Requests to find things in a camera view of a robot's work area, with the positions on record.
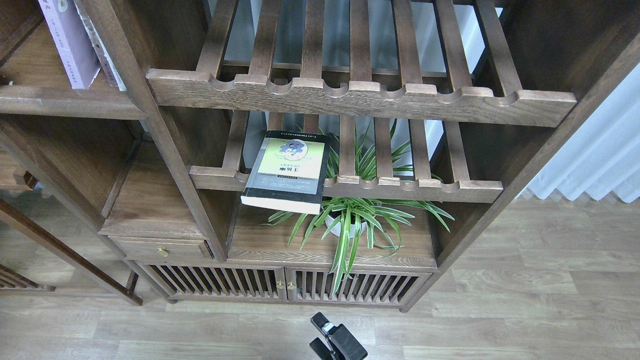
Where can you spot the white and lilac book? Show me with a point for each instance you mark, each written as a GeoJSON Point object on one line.
{"type": "Point", "coordinates": [78, 56]}

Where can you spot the dark wooden bookshelf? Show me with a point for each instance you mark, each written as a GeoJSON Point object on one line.
{"type": "Point", "coordinates": [466, 98]}

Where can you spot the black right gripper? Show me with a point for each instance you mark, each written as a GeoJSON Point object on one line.
{"type": "Point", "coordinates": [342, 344]}

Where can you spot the white book behind post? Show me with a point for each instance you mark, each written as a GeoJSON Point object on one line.
{"type": "Point", "coordinates": [109, 69]}

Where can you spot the black and green book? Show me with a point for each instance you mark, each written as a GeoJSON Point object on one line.
{"type": "Point", "coordinates": [289, 172]}

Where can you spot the white pleated curtain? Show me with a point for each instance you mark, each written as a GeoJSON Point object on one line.
{"type": "Point", "coordinates": [603, 155]}

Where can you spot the brass drawer knob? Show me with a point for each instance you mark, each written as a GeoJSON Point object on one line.
{"type": "Point", "coordinates": [162, 251]}

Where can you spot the green spider plant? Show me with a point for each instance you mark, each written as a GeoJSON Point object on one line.
{"type": "Point", "coordinates": [354, 217]}

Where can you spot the dark wooden side furniture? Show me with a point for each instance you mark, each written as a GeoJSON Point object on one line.
{"type": "Point", "coordinates": [46, 250]}

